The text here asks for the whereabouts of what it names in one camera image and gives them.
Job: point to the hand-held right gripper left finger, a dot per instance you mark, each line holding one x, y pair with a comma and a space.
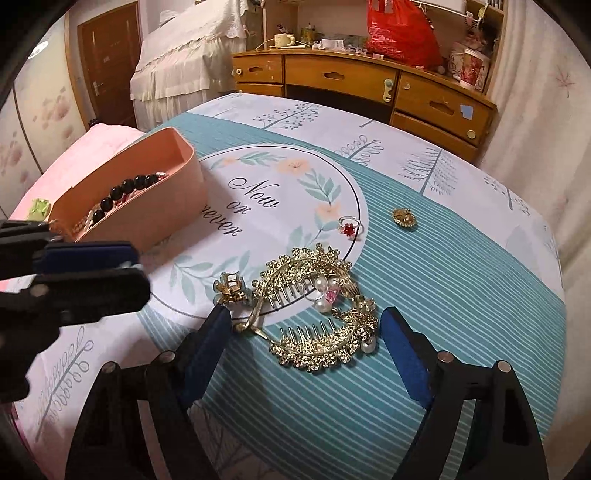
207, 355

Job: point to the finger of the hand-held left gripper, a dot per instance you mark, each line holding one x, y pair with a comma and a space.
101, 290
92, 256

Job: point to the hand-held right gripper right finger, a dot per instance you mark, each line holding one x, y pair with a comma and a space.
408, 360

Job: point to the gold rhinestone hair comb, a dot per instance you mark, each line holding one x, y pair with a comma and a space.
323, 353
295, 261

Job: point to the pink plastic box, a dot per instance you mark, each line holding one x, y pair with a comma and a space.
175, 203

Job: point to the gold hair claw clip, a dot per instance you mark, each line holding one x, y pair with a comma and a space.
231, 288

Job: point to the green crumpled paper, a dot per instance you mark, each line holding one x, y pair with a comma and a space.
39, 208

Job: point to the tree print tablecloth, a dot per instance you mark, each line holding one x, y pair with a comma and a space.
438, 286

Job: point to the floral sliding wardrobe door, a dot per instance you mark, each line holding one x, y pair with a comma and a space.
41, 124

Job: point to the gold round brooch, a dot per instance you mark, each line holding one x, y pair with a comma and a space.
405, 218

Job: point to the brown wooden door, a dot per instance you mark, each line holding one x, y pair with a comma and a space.
111, 64

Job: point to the lace covered cabinet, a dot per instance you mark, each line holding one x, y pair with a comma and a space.
184, 60

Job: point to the green white drawer lock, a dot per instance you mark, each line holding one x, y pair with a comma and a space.
387, 90

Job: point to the cream mug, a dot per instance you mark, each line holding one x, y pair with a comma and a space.
281, 40

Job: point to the wooden desk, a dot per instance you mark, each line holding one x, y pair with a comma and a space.
341, 74

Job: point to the floral paper cup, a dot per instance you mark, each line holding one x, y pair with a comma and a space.
473, 67

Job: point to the red plastic bag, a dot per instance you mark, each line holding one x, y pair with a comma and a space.
401, 32

